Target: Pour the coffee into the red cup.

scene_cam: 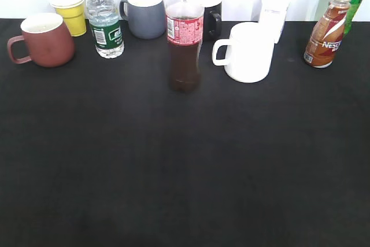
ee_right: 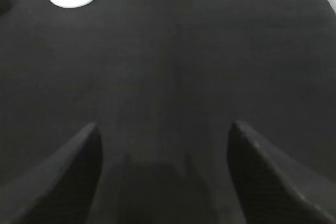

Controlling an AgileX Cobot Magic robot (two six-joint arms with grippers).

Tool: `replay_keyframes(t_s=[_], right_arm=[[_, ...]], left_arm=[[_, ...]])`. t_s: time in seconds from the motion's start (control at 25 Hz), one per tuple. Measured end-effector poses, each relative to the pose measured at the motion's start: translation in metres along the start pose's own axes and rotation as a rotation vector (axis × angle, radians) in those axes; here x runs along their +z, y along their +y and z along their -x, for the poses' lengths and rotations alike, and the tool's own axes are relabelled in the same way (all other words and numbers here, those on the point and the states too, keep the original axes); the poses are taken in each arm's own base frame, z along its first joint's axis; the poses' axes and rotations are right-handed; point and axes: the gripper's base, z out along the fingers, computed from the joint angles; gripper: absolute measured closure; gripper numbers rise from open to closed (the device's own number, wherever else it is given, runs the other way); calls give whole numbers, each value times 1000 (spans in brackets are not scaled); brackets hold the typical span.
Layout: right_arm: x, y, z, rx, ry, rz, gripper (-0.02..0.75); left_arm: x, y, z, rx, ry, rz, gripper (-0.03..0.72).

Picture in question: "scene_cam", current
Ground red ceramic mug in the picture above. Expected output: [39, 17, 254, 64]
[7, 13, 75, 68]

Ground brown Nescafe coffee bottle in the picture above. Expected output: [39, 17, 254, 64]
[304, 0, 351, 68]

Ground black ceramic mug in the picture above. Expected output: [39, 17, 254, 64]
[203, 0, 222, 41]

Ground white ceramic mug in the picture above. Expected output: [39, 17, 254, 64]
[212, 22, 275, 83]

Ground grey ceramic mug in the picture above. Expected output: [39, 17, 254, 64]
[120, 0, 166, 39]

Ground cola bottle red label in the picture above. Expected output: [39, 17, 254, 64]
[164, 0, 205, 93]

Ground clear water bottle green label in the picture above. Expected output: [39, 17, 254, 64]
[86, 0, 124, 58]

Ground white milk carton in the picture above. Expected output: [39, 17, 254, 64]
[258, 0, 290, 44]

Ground yellow paper cup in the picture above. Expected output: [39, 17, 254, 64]
[50, 0, 87, 37]

